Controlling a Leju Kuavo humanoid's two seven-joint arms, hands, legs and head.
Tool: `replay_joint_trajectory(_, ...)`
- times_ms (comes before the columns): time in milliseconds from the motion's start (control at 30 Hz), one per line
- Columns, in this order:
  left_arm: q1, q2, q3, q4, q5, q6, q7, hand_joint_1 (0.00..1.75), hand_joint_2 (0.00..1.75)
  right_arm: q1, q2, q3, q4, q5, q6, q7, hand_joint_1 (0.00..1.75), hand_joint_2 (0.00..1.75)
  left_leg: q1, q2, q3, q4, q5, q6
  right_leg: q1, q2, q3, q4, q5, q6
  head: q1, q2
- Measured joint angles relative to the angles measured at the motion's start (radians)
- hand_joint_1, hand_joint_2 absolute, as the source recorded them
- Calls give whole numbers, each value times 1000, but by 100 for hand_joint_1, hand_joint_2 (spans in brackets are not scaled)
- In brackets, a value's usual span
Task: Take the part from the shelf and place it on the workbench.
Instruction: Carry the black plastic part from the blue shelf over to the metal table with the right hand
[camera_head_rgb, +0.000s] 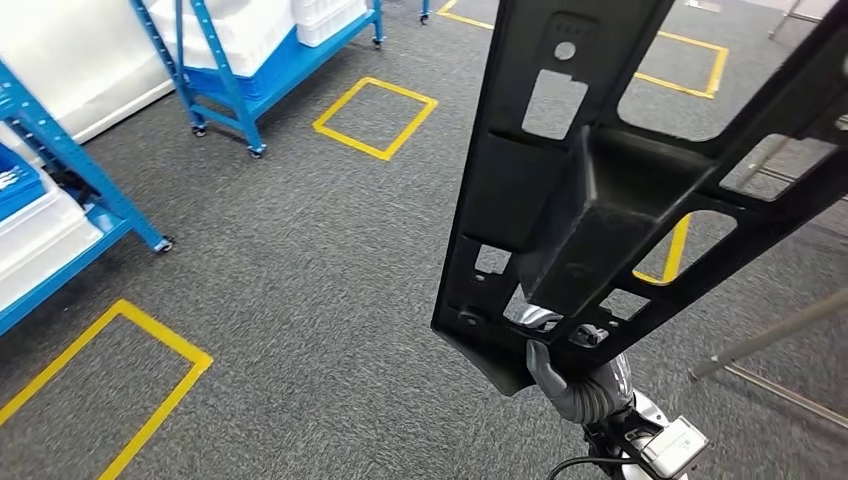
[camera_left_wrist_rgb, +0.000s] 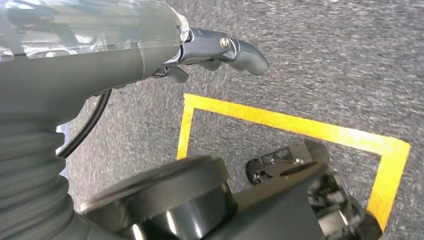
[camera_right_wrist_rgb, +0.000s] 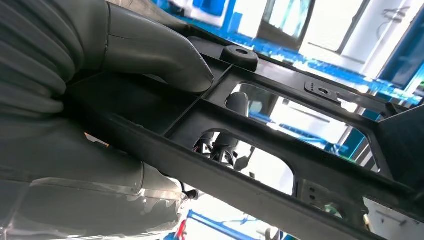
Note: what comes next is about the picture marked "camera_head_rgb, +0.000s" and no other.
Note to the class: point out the black plastic frame part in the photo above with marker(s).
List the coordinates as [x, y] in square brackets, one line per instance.
[596, 199]

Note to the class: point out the blue wheeled shelf rack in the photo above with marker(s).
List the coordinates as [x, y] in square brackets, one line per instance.
[230, 79]

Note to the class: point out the blue metal shelf rack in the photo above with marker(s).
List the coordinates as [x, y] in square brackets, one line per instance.
[66, 152]

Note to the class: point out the yellow floor tape square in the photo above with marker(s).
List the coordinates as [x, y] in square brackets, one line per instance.
[719, 69]
[676, 248]
[166, 336]
[401, 92]

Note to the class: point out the blue plastic bin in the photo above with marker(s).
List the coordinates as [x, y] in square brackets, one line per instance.
[20, 192]
[272, 73]

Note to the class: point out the white plastic bin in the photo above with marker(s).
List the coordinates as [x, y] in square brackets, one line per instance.
[46, 272]
[245, 33]
[328, 16]
[40, 225]

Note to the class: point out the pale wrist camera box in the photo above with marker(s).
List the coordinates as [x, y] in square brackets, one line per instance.
[672, 447]

